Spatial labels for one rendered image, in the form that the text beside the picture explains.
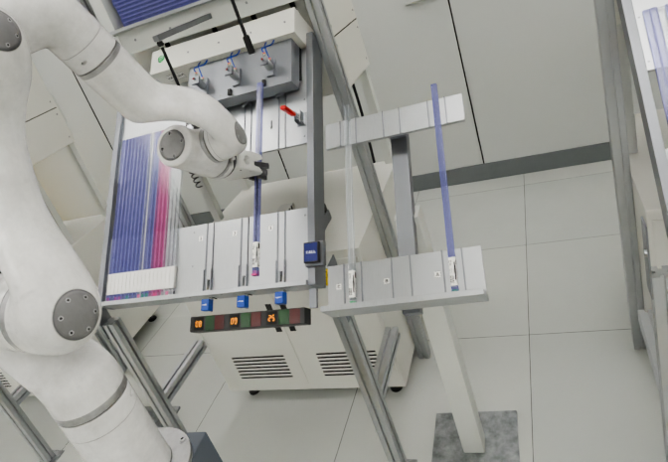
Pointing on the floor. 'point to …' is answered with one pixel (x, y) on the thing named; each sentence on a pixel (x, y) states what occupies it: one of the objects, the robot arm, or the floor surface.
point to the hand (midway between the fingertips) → (257, 173)
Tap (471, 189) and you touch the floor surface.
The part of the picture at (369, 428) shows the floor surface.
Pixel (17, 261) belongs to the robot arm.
